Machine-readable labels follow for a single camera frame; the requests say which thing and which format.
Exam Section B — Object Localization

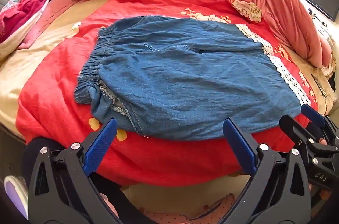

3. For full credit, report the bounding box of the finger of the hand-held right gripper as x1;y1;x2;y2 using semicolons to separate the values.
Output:
300;104;339;138
279;115;322;153

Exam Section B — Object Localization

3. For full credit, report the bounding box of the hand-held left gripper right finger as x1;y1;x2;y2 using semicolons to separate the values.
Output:
222;118;311;224

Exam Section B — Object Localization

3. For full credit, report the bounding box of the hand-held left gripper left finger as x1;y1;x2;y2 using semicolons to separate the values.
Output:
28;118;149;224

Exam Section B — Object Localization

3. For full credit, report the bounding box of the blue denim pants lace trim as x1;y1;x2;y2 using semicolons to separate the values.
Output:
74;16;311;141

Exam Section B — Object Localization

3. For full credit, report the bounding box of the person's right hand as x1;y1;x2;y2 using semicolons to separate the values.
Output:
308;183;331;214

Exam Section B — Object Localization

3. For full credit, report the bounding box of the red floral blanket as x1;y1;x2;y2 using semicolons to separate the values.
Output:
16;0;318;186

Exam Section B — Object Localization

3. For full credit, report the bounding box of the pink dotted cloth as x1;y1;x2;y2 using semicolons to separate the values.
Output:
103;192;239;224

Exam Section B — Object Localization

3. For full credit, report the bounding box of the purple white shoe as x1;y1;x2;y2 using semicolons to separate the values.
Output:
4;175;28;219

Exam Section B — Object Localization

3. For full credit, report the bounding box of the magenta floral pillow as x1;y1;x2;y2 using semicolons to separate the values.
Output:
0;0;65;60

